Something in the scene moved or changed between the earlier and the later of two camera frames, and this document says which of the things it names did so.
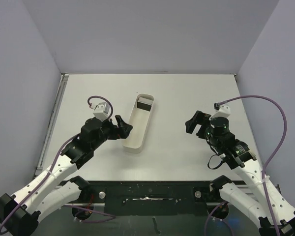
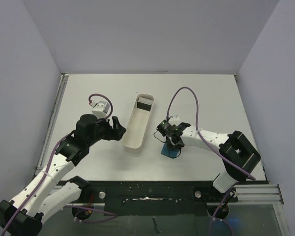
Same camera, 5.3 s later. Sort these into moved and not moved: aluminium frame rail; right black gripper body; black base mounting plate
Moved: right black gripper body
Not moved: black base mounting plate; aluminium frame rail
